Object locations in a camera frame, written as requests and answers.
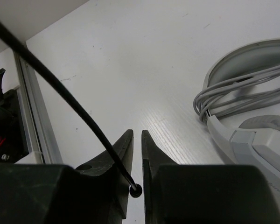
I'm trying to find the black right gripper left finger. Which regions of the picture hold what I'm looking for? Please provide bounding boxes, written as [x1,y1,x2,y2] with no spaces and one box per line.
[0,128,134,224]

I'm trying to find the aluminium side rail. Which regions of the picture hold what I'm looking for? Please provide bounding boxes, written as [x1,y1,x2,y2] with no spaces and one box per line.
[14,53,63,164]

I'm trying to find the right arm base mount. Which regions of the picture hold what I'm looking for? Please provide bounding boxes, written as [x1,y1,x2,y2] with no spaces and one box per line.
[0,67,30,163]

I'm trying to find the thin black headphone cable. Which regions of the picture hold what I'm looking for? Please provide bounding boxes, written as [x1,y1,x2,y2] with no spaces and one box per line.
[0,11,143,199]

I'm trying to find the white grey headphones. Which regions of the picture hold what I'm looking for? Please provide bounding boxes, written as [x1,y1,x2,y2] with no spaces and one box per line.
[193,39,280,194]

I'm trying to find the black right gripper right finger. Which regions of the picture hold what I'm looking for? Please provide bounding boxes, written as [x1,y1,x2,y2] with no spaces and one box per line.
[141,130,280,224]

